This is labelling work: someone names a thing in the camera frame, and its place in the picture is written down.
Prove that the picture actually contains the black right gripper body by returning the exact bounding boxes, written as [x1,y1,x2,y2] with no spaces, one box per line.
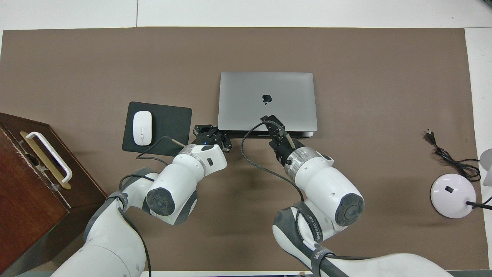
[269,135,304,166]

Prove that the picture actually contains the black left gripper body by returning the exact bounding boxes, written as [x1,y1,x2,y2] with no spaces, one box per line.
[192,131,227,149]

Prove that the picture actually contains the silver laptop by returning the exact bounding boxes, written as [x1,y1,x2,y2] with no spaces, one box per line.
[218,72,318,138]

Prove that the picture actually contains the black mouse pad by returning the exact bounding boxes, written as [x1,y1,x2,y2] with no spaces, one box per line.
[122,101,193,157]

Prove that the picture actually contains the white computer mouse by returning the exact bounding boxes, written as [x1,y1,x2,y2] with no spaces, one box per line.
[133,111,153,146]

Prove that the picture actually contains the brown table mat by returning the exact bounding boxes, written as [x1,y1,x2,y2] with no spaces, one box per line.
[0,27,489,272]

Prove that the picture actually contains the white desk lamp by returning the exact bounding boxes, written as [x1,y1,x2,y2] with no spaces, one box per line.
[430,148,492,219]

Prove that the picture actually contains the dark brown wooden box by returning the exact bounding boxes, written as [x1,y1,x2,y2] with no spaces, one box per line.
[0,112,108,277]

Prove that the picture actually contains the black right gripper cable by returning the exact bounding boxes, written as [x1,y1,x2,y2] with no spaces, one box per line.
[241,120,307,202]

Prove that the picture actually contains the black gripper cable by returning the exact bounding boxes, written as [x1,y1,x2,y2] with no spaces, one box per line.
[117,135,186,277]
[241,120,307,202]

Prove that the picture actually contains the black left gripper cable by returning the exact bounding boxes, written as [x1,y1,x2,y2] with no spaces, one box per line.
[117,135,186,277]

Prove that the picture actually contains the white box handle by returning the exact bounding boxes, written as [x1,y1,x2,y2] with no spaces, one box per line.
[26,132,73,183]

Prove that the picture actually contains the black lamp power cable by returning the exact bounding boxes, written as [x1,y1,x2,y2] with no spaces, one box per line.
[427,129,492,204]

